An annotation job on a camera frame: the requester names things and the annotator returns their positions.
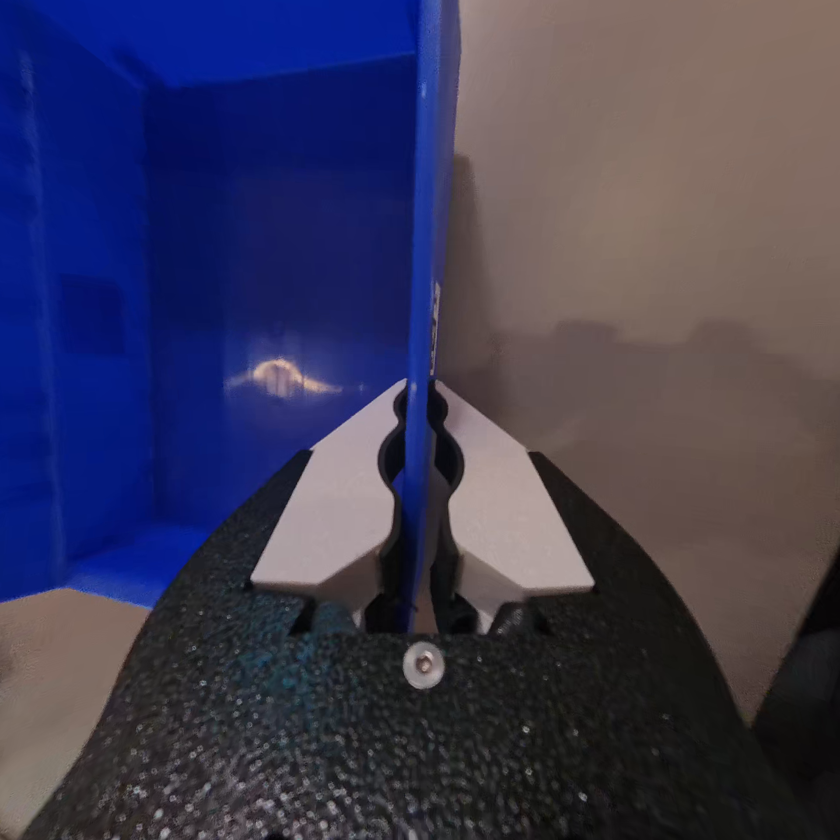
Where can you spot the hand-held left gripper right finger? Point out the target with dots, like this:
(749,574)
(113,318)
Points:
(518,525)

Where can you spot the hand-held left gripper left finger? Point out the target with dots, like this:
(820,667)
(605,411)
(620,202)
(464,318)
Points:
(321,518)

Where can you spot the blue plastic bin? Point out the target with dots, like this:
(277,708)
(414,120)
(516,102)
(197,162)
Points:
(262,197)

